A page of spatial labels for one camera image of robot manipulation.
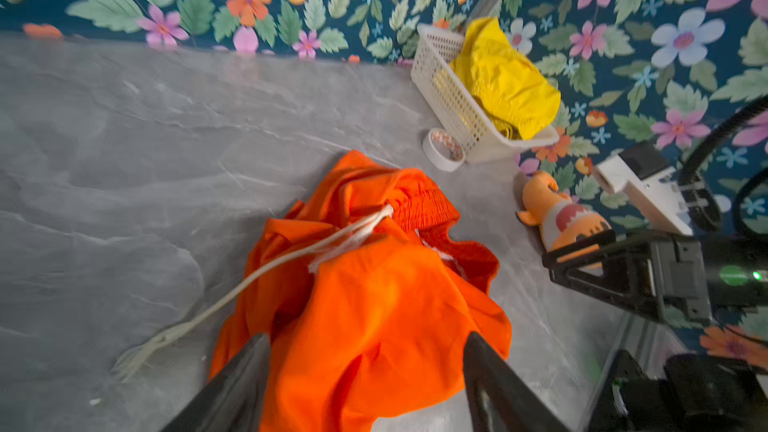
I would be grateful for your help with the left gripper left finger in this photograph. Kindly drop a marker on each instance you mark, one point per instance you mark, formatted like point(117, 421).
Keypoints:
point(233, 400)

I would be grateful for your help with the orange fish plush toy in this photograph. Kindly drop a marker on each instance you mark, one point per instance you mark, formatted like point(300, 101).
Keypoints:
point(560, 220)

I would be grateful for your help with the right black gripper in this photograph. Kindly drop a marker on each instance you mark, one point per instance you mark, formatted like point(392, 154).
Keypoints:
point(694, 275)

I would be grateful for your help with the white tape roll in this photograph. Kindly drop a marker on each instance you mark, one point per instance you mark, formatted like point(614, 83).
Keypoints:
point(443, 150)

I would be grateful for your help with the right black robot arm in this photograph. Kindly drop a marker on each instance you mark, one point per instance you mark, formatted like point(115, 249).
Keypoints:
point(695, 392)

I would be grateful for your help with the orange shorts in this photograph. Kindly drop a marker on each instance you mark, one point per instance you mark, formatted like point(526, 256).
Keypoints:
point(365, 299)

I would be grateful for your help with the yellow shorts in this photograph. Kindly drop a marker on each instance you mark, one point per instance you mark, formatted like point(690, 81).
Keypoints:
point(514, 95)

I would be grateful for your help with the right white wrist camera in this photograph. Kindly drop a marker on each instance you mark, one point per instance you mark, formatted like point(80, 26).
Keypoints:
point(645, 177)

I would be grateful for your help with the white plastic basket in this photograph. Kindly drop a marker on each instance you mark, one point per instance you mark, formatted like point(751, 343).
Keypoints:
point(455, 108)

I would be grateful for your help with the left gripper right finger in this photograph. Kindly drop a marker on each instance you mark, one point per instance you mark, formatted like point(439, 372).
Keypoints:
point(498, 399)

